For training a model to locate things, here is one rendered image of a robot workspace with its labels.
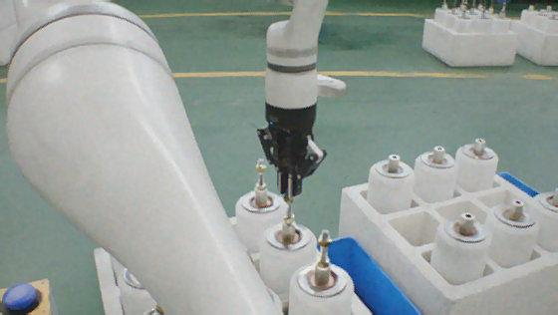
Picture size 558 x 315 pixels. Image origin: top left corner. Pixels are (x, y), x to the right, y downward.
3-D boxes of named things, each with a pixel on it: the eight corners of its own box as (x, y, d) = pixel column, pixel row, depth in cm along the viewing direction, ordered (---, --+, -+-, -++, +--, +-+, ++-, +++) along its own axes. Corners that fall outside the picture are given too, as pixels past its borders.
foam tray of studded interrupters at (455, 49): (513, 66, 263) (519, 34, 255) (450, 67, 258) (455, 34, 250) (478, 47, 297) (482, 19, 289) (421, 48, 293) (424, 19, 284)
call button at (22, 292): (38, 311, 58) (34, 299, 57) (5, 319, 56) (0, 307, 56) (38, 290, 61) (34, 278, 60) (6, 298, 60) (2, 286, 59)
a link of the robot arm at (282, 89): (349, 96, 72) (351, 55, 70) (294, 115, 66) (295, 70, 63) (305, 81, 78) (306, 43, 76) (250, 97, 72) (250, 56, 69)
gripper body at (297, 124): (252, 93, 71) (253, 151, 76) (292, 109, 66) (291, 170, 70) (289, 82, 76) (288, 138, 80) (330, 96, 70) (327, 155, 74)
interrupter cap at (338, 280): (347, 300, 69) (348, 297, 69) (294, 297, 70) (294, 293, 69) (346, 266, 76) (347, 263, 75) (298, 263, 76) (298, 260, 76)
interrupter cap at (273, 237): (317, 247, 80) (317, 244, 80) (272, 255, 78) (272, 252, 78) (302, 222, 86) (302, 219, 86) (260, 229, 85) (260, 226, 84)
